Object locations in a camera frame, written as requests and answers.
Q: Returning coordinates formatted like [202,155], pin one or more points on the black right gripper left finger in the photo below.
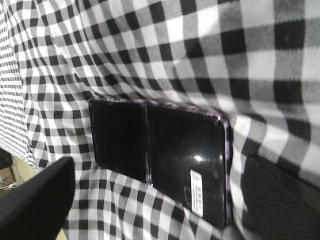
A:
[37,209]

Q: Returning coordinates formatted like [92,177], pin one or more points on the black foldable smartphone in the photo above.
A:
[183,152]

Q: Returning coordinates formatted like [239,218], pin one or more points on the black white checkered quilt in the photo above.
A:
[257,61]

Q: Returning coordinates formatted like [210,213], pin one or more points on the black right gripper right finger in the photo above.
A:
[281,205]

